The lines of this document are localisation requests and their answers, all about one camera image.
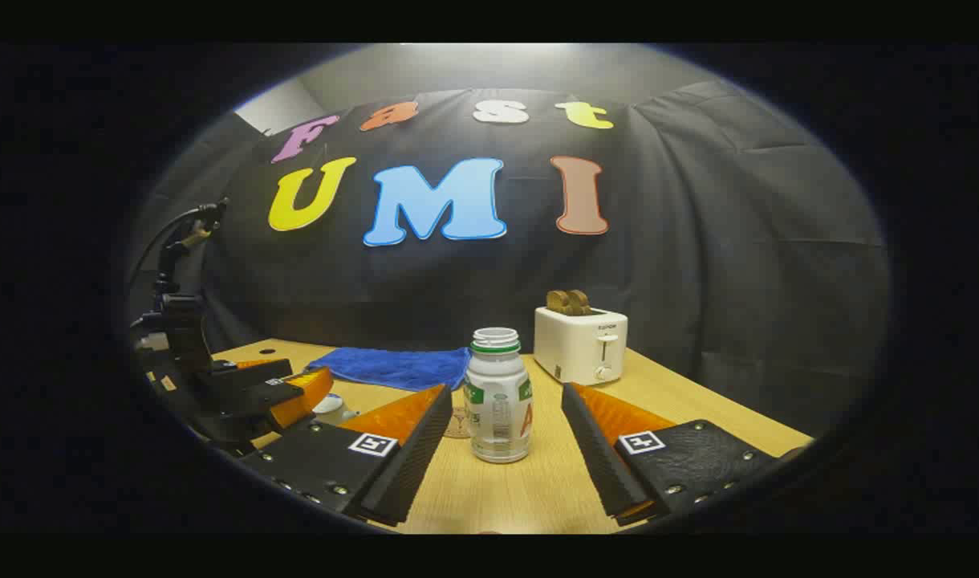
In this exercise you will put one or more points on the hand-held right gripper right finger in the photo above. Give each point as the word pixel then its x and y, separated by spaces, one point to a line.
pixel 594 449

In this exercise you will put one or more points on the white teacup lid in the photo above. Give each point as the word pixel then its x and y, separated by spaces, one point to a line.
pixel 327 401

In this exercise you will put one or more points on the brown bread slice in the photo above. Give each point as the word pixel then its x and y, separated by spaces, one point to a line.
pixel 582 301
pixel 558 302

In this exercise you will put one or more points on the blue towel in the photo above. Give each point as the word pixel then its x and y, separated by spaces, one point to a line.
pixel 393 368

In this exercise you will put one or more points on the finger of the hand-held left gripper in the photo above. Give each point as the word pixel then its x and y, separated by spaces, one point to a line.
pixel 253 371
pixel 305 393

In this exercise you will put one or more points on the white ceramic teacup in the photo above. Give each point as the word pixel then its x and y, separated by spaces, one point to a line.
pixel 339 411

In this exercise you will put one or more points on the black backdrop cloth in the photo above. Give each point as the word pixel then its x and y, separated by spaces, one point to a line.
pixel 698 241

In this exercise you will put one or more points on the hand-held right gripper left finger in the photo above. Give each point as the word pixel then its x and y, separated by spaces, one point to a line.
pixel 421 449

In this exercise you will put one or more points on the white plastic water bottle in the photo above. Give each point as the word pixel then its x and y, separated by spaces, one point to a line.
pixel 497 401

